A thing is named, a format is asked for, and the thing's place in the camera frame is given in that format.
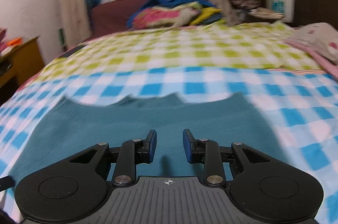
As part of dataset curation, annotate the teal fleece sweater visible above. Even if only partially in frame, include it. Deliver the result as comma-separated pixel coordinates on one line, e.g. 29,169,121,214
9,93,286,182

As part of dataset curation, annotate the checkered blue green bedsheet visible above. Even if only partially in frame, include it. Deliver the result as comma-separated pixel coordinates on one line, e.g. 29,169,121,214
1,23,337,223

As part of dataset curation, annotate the wooden side cabinet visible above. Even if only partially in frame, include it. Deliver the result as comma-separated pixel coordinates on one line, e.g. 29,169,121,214
1,36,45,87

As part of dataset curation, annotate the pink floral quilt pile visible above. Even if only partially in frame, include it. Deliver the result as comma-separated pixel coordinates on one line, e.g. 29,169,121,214
131,2,202,29

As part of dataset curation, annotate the blue cloth on bed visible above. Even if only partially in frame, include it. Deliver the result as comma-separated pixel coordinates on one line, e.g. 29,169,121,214
127,0,216,28

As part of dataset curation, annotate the maroon headboard sofa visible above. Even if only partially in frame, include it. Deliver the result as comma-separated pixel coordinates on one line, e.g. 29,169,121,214
91,0,148,37

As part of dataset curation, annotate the pink floral bag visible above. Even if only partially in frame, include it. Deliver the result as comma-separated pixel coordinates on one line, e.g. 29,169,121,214
0,28,7,52

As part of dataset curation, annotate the green bottle by curtain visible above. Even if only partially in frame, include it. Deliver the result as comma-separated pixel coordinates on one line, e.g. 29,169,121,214
59,28,67,52

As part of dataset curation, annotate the orange item on cabinet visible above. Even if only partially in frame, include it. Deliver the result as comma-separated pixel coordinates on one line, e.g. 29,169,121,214
6,37,23,47

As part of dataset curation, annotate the grey pink dotted pillow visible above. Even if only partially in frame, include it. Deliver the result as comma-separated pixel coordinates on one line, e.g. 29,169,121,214
284,23,338,80

